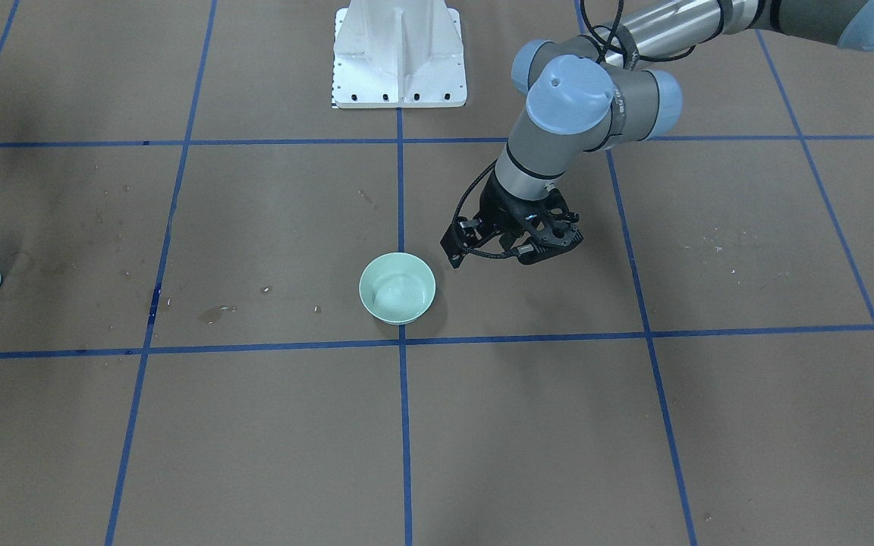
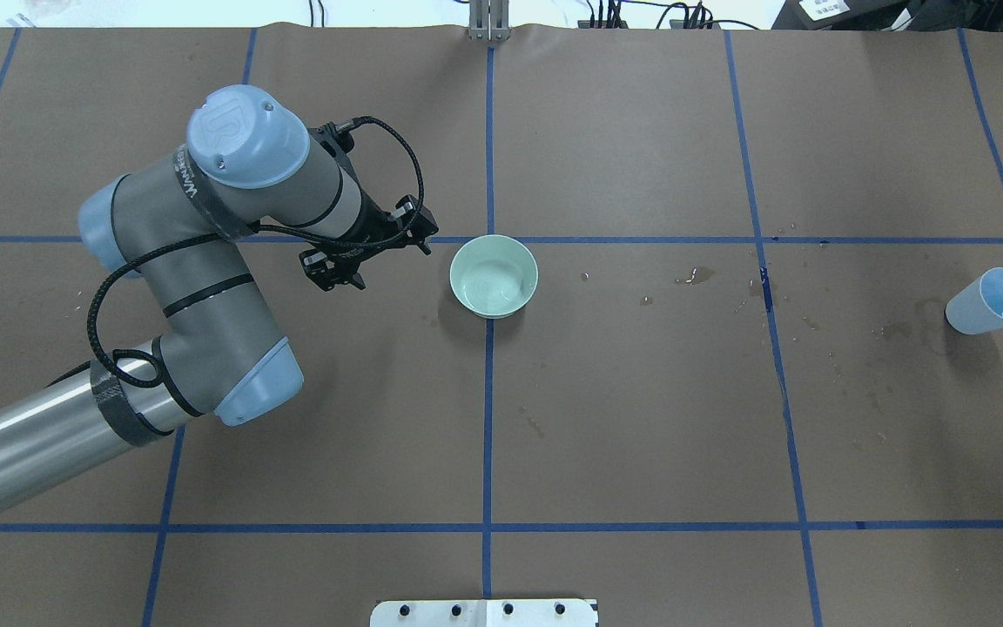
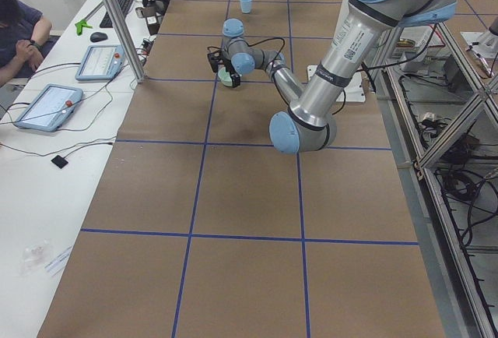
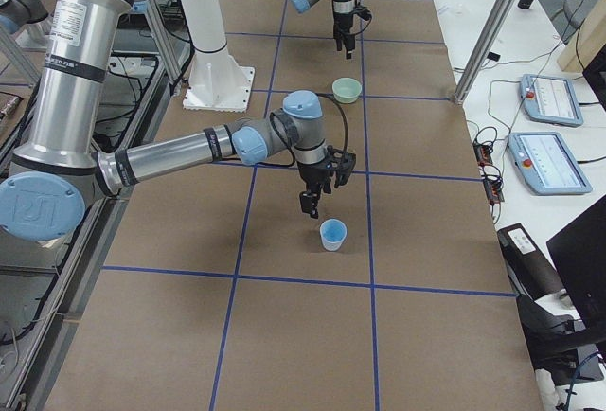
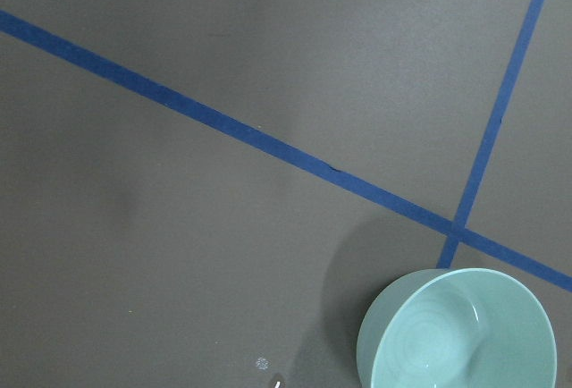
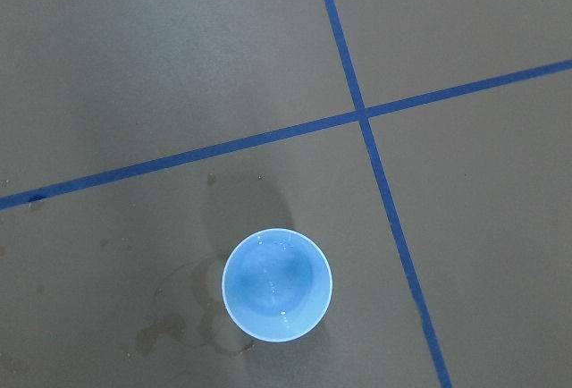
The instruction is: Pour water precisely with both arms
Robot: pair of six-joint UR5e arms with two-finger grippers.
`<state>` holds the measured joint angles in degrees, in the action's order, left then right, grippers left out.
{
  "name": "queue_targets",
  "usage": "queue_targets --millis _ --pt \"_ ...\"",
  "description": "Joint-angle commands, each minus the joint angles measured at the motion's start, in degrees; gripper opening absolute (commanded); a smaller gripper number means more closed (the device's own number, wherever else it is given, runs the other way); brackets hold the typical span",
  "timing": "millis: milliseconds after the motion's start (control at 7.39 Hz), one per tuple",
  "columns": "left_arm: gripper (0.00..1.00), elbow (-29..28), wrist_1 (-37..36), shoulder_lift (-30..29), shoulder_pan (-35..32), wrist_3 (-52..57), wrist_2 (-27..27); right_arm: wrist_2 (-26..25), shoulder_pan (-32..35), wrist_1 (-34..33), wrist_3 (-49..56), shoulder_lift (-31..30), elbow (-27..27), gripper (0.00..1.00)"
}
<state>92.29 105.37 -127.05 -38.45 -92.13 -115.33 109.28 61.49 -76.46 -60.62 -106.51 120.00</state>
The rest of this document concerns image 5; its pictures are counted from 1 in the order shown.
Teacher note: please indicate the mint green ceramic bowl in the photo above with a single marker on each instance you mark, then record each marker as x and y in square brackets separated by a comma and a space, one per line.
[471, 327]

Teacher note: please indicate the blue tape line crosswise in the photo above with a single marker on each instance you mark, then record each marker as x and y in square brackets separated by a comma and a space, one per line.
[132, 81]

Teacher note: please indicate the blue tape line lengthwise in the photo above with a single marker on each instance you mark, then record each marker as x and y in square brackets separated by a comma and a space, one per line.
[491, 132]

